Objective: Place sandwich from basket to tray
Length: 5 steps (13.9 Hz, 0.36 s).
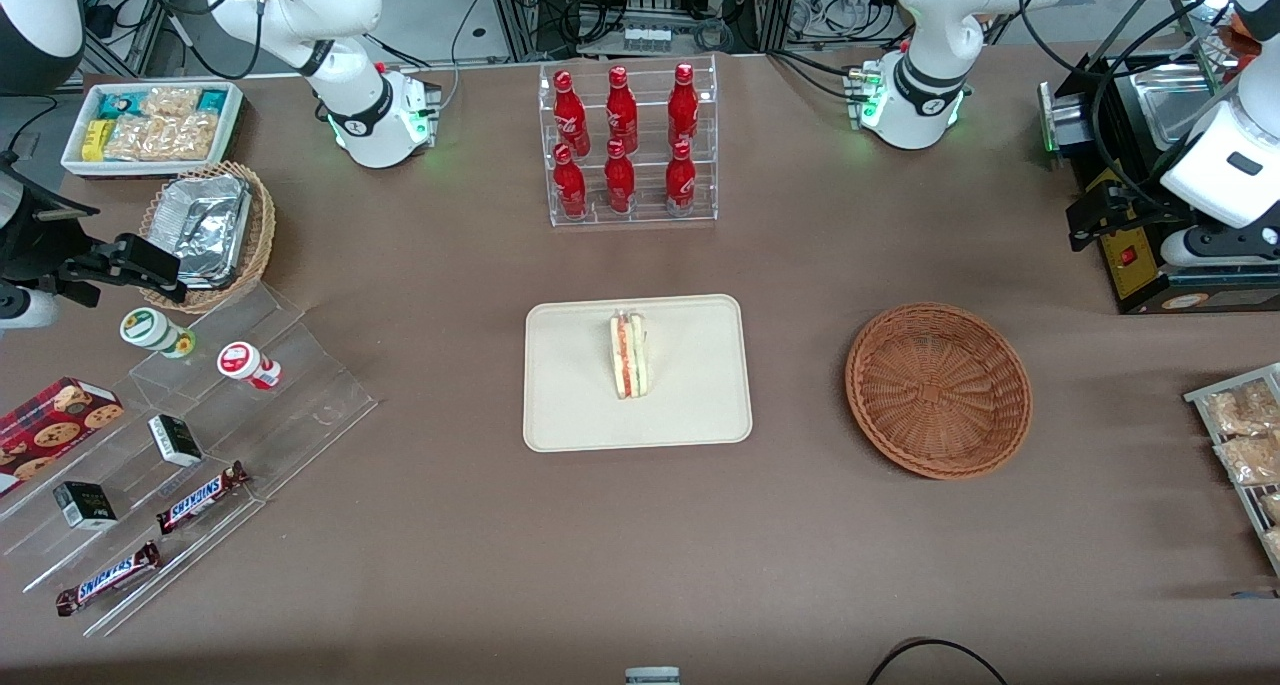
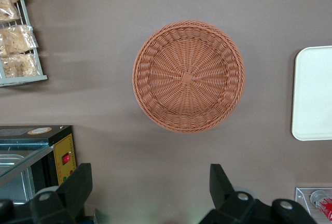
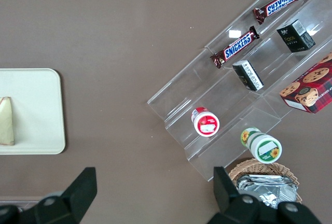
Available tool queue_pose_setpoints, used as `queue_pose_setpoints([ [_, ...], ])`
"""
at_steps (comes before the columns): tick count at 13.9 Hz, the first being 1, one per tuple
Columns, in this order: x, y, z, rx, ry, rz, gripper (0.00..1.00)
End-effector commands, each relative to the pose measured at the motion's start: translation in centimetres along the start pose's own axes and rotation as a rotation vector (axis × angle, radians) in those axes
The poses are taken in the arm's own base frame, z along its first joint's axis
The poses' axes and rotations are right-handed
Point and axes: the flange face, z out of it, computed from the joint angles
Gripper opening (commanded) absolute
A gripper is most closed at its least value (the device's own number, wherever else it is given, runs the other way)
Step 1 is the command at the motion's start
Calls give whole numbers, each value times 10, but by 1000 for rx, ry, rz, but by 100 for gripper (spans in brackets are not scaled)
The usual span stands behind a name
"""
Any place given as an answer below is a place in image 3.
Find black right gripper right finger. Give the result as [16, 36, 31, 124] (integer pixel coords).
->
[207, 166, 280, 224]

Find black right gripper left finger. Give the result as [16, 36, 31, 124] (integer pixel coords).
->
[19, 166, 98, 224]

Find triangular sandwich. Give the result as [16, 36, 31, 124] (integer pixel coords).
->
[0, 96, 16, 146]

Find light wicker basket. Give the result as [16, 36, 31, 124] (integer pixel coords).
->
[228, 158, 303, 209]

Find beige plastic tray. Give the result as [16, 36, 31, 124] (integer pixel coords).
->
[0, 68, 66, 156]

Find stacked aluminium foil containers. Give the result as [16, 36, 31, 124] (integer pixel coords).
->
[235, 174, 298, 209]

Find green lid yogurt cup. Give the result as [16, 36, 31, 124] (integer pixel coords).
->
[240, 127, 283, 163]

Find red lid yogurt cup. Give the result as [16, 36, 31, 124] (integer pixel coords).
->
[191, 106, 220, 137]

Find clear acrylic stepped shelf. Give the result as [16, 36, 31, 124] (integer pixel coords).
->
[147, 0, 332, 183]

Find small black carton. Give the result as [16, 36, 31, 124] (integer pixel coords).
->
[232, 60, 265, 92]
[276, 19, 316, 53]

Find red plaid cookie box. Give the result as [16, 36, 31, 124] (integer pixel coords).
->
[279, 52, 332, 115]

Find Snickers chocolate bar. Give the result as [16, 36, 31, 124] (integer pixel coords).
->
[252, 0, 309, 25]
[210, 25, 260, 69]

